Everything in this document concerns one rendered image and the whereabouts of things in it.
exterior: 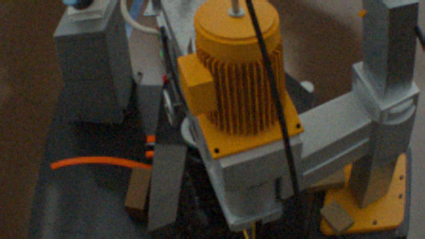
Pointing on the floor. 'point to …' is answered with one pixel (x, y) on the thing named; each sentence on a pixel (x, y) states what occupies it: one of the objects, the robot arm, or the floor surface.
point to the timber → (138, 193)
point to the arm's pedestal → (96, 65)
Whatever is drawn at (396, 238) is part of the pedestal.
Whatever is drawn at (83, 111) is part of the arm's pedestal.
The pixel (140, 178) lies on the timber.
